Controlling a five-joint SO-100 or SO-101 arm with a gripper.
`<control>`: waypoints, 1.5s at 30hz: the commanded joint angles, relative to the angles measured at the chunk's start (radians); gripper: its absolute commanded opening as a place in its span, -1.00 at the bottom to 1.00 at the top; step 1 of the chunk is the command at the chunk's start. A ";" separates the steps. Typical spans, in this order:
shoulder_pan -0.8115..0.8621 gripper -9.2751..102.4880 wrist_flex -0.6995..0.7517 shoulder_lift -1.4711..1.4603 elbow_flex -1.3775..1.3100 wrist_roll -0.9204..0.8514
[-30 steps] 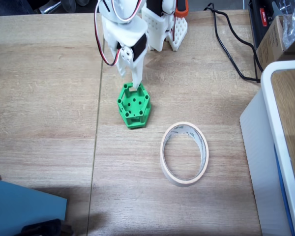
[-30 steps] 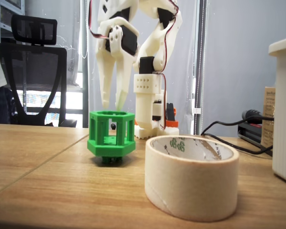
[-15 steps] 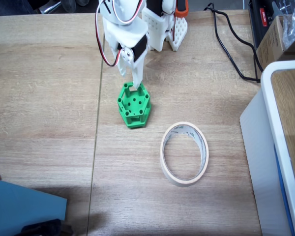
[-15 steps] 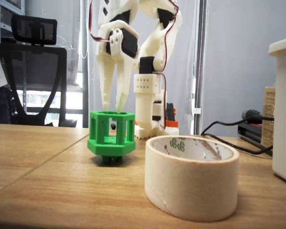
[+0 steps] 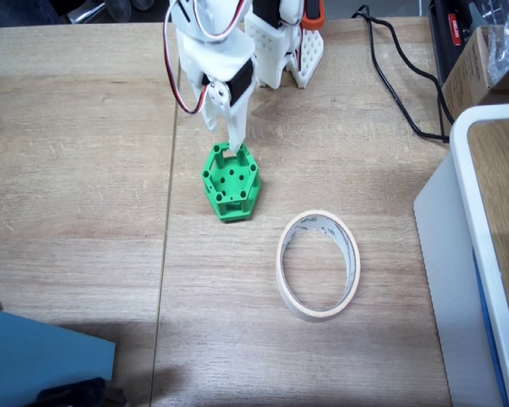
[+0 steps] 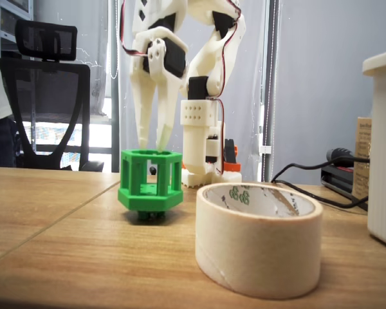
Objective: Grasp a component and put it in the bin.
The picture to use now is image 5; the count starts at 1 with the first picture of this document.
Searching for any green hexagonal printed component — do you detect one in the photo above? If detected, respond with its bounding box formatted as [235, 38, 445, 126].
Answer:
[201, 142, 263, 224]

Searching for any orange black table clamp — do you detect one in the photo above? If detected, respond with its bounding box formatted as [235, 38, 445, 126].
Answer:
[301, 0, 327, 31]

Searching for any beige masking tape roll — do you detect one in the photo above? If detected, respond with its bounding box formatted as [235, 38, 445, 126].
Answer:
[276, 209, 361, 323]

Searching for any person's body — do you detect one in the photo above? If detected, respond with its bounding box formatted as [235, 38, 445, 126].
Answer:
[0, 0, 64, 29]

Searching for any black power supply box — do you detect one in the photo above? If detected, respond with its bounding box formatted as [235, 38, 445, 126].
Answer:
[428, 0, 489, 86]

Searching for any brown cardboard box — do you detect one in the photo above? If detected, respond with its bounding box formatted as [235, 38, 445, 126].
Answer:
[440, 25, 509, 125]

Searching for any white ribbed container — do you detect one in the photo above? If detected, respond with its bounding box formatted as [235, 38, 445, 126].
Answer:
[413, 103, 509, 407]

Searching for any clear plastic bag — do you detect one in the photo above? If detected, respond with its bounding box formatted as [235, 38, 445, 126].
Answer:
[485, 0, 509, 84]

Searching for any blue flat box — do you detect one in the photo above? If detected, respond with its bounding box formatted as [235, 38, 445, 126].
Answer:
[0, 307, 117, 407]

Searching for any red white servo cable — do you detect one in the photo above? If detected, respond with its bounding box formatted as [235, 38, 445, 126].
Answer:
[164, 0, 209, 115]

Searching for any black power cable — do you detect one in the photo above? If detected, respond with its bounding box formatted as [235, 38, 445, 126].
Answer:
[358, 3, 455, 126]
[350, 10, 451, 142]

